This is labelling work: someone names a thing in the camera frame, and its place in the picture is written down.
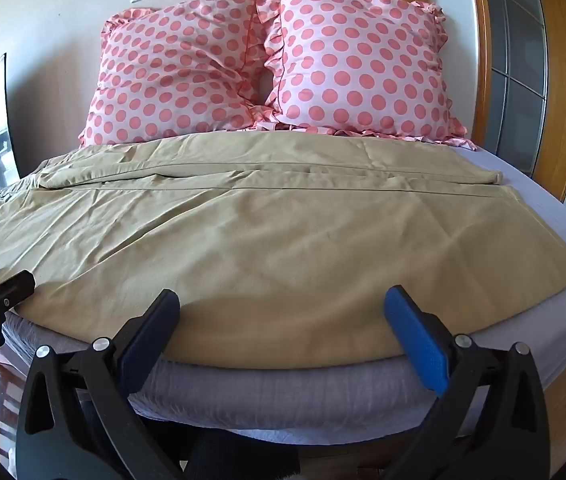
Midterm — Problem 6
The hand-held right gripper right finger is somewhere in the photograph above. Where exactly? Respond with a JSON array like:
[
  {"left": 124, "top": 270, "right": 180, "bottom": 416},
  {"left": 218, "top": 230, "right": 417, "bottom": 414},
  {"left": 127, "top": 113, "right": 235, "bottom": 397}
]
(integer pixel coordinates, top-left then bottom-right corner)
[{"left": 384, "top": 285, "right": 551, "bottom": 480}]

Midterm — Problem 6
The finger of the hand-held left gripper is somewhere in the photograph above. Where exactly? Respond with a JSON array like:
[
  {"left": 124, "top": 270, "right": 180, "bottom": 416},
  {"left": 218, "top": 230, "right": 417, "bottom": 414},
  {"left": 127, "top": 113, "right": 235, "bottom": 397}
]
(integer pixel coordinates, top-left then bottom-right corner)
[{"left": 0, "top": 270, "right": 36, "bottom": 312}]

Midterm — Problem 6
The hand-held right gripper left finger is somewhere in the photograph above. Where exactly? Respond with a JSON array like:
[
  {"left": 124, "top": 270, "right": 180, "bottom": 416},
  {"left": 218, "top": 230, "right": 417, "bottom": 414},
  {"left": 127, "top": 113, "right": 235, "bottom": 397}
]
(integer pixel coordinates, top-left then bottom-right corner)
[{"left": 16, "top": 288, "right": 185, "bottom": 480}]

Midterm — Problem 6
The tan bed sheet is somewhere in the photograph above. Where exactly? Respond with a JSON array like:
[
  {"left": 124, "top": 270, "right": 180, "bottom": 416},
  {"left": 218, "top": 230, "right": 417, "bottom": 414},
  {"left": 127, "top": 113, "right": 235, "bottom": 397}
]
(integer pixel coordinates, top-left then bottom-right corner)
[{"left": 0, "top": 131, "right": 566, "bottom": 371}]

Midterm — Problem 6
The bed with grey sheet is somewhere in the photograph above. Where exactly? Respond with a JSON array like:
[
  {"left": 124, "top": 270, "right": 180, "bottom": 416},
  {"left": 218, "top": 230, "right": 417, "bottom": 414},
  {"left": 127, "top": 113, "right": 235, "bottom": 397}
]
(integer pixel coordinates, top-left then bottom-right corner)
[{"left": 0, "top": 145, "right": 566, "bottom": 436}]

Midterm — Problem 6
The pink polka dot pillow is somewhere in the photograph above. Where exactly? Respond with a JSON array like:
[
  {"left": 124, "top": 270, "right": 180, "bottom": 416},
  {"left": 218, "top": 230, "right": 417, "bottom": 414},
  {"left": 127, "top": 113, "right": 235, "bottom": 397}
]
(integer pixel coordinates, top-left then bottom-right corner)
[
  {"left": 78, "top": 0, "right": 284, "bottom": 148},
  {"left": 250, "top": 0, "right": 479, "bottom": 152}
]

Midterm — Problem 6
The wooden framed glass door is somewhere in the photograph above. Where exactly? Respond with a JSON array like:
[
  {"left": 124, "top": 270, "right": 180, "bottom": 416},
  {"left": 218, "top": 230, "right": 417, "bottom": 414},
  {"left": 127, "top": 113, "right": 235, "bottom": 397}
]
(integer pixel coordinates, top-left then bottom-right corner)
[{"left": 372, "top": 0, "right": 566, "bottom": 203}]

